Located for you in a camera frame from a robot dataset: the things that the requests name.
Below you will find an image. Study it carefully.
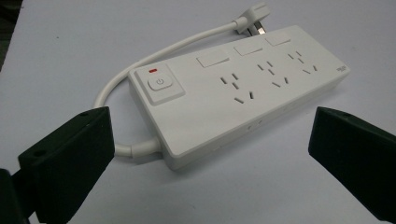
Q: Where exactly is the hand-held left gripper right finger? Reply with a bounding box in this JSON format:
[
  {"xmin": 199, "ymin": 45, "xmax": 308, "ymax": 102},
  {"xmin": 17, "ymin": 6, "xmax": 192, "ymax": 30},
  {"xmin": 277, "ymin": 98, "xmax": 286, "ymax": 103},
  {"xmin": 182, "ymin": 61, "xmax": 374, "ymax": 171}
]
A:
[{"xmin": 307, "ymin": 105, "xmax": 396, "ymax": 224}]

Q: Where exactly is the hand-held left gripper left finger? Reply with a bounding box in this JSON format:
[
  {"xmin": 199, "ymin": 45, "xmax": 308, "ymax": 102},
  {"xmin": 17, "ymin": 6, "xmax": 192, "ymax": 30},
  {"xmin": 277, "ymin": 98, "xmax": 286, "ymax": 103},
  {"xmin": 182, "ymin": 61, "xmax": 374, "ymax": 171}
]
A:
[{"xmin": 17, "ymin": 105, "xmax": 116, "ymax": 224}]

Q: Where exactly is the white power strip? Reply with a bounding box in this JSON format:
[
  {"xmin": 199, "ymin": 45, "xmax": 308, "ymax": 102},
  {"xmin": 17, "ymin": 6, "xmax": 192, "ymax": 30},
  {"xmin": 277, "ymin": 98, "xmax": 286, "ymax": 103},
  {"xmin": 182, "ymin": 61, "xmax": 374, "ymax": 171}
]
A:
[{"xmin": 128, "ymin": 24, "xmax": 351, "ymax": 171}]

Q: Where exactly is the white power plug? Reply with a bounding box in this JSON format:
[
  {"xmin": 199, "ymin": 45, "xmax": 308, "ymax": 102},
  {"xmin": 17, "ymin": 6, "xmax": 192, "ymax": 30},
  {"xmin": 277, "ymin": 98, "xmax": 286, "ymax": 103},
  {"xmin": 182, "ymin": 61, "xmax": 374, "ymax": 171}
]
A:
[{"xmin": 233, "ymin": 2, "xmax": 271, "ymax": 36}]

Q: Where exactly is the white power cable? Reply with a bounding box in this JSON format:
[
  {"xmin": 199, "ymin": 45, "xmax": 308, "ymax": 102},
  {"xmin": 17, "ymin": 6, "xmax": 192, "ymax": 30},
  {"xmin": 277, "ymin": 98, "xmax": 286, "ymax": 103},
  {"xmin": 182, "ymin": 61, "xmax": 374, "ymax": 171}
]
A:
[{"xmin": 92, "ymin": 19, "xmax": 248, "ymax": 159}]

